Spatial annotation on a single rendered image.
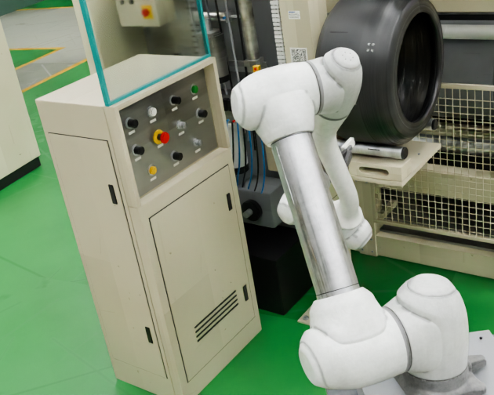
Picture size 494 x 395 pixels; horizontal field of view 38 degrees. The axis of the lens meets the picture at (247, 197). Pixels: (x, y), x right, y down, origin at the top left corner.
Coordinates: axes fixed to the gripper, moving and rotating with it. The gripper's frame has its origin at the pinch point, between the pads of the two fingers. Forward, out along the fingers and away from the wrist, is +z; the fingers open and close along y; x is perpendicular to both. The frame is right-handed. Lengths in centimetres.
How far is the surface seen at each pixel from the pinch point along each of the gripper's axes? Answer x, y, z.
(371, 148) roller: 11.6, 1.4, 17.6
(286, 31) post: -28, 37, 30
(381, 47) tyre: -28.5, -8.6, 16.7
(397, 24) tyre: -32.8, -11.0, 25.1
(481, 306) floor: 108, -23, 48
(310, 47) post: -21.8, 26.7, 29.7
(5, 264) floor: 99, 233, -15
